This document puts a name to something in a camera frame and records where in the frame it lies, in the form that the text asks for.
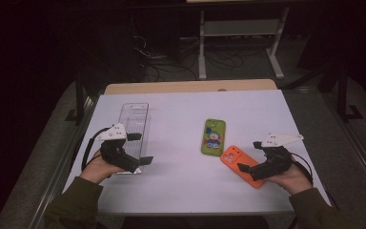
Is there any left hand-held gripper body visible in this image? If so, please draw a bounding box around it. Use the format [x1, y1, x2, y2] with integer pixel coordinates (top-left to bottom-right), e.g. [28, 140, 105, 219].
[95, 123, 141, 175]

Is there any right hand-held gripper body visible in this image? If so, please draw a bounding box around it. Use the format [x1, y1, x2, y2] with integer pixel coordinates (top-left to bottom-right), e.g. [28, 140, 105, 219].
[249, 133, 305, 182]

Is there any clear plastic tray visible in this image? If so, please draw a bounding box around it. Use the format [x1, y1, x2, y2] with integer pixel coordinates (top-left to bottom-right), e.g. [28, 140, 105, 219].
[108, 102, 153, 176]

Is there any orange phone case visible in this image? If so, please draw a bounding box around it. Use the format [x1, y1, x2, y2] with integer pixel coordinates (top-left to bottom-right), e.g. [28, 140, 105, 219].
[219, 145, 267, 189]

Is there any green clown phone case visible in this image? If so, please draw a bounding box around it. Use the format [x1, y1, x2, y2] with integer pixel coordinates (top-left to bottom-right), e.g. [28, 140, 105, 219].
[200, 118, 227, 157]

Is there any person's left hand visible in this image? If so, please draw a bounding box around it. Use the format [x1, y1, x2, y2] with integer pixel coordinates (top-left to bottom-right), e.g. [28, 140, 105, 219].
[79, 150, 126, 186]

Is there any person's right hand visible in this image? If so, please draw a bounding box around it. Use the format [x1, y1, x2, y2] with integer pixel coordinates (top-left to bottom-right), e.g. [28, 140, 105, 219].
[264, 164, 315, 196]

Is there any black metal stand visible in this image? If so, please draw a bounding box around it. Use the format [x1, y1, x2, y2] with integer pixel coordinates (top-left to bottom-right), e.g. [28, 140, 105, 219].
[335, 62, 364, 124]
[64, 72, 92, 127]

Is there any light wooden board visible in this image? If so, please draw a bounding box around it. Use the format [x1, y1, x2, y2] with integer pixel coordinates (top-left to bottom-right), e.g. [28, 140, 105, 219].
[103, 78, 278, 95]

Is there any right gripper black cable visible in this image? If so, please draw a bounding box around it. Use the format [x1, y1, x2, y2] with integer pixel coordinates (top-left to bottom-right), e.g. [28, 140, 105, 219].
[291, 152, 341, 212]

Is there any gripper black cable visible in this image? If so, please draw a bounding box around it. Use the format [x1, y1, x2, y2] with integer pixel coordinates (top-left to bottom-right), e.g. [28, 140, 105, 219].
[291, 152, 341, 212]
[81, 127, 110, 174]

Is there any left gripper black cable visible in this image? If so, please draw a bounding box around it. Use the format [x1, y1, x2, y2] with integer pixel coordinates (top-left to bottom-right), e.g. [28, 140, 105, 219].
[81, 127, 110, 174]

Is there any metal frame rail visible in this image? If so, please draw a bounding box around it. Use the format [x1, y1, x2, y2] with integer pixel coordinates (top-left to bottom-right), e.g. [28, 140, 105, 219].
[326, 92, 366, 204]
[28, 94, 100, 229]

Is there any tangle of floor cables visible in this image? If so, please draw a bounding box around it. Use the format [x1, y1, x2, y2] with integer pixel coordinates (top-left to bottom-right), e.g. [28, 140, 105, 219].
[130, 31, 246, 83]

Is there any white metal table frame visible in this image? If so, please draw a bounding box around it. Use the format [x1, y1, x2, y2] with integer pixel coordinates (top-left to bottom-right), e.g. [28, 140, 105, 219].
[185, 0, 291, 81]

